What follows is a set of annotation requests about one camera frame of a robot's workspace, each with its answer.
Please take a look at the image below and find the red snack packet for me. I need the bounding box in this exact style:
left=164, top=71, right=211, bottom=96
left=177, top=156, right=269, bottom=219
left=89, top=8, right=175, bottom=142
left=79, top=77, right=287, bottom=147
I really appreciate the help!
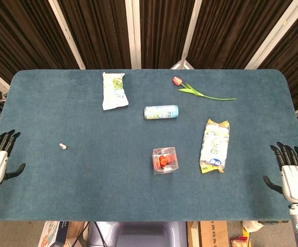
left=229, top=236, right=249, bottom=247

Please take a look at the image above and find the red tulip with green stem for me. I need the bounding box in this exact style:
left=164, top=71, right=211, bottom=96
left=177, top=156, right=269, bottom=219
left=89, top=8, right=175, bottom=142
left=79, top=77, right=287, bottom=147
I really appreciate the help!
left=172, top=76, right=237, bottom=101

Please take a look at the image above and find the black base cable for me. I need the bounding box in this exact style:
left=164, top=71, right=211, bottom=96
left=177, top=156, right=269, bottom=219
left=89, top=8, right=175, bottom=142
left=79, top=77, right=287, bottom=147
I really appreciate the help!
left=94, top=221, right=106, bottom=247

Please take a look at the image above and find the white plastic bag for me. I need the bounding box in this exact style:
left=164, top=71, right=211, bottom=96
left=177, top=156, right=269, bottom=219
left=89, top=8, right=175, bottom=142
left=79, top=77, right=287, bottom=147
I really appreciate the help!
left=242, top=220, right=265, bottom=233

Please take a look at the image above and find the white printed carton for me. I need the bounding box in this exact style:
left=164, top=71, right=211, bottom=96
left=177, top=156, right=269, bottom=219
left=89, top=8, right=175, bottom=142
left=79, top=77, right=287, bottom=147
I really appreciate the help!
left=38, top=220, right=70, bottom=247

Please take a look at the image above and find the flat brown cardboard piece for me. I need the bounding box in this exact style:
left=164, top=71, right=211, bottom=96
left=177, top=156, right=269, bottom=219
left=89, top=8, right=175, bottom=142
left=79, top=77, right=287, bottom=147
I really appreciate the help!
left=66, top=221, right=89, bottom=245

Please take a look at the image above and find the clear plastic box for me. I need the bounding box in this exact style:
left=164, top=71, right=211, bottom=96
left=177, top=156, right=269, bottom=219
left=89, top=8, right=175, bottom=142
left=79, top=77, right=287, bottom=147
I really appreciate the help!
left=152, top=147, right=179, bottom=175

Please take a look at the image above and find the white green snack bag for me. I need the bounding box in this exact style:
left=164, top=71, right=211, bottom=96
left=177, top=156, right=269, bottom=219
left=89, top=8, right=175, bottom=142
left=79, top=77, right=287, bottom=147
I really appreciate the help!
left=102, top=72, right=129, bottom=111

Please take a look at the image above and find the brown cardboard box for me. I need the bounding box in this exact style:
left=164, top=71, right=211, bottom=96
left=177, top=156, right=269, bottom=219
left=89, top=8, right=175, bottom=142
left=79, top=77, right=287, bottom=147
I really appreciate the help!
left=187, top=220, right=229, bottom=247

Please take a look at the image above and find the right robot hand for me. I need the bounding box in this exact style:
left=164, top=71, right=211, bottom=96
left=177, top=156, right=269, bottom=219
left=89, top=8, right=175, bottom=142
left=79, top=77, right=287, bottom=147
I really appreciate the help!
left=263, top=141, right=298, bottom=205

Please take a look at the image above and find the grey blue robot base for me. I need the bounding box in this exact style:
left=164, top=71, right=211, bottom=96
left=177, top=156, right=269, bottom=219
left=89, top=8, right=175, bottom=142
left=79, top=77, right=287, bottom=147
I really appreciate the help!
left=88, top=221, right=189, bottom=247

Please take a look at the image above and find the blue velvet table cover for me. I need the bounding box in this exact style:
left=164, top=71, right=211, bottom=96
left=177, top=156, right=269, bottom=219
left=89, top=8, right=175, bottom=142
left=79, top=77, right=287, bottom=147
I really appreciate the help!
left=0, top=68, right=298, bottom=222

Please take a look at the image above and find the white yellow snack package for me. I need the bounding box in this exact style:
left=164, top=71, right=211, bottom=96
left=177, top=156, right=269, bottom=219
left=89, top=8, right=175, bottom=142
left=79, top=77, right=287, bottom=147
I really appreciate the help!
left=199, top=118, right=231, bottom=174

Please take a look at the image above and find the grey metal post foot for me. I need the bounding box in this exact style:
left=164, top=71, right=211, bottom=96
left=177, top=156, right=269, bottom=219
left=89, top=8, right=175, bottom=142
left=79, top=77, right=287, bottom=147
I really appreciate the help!
left=170, top=60, right=194, bottom=70

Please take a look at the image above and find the light blue drink can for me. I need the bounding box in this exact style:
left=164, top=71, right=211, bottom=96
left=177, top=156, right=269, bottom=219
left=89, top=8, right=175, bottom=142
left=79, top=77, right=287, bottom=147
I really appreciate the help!
left=144, top=104, right=179, bottom=120

